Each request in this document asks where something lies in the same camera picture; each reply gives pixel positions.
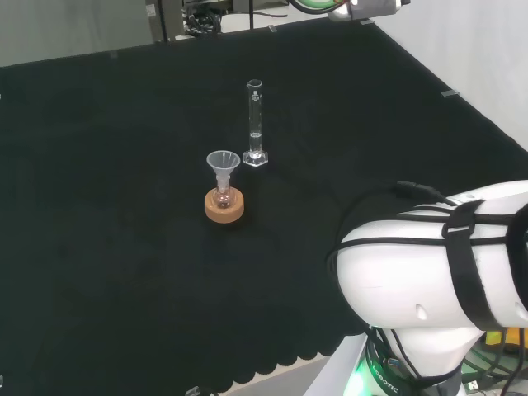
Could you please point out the clear plastic funnel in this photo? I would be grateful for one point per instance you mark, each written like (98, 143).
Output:
(222, 163)

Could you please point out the small round-bottom glass flask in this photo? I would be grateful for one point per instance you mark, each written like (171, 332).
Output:
(224, 199)

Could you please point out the black bench cloth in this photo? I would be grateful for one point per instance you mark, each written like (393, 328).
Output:
(123, 206)

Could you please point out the pale board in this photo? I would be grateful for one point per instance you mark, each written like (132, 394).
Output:
(74, 29)

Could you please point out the clear glass graduated cylinder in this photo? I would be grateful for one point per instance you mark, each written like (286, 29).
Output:
(255, 119)

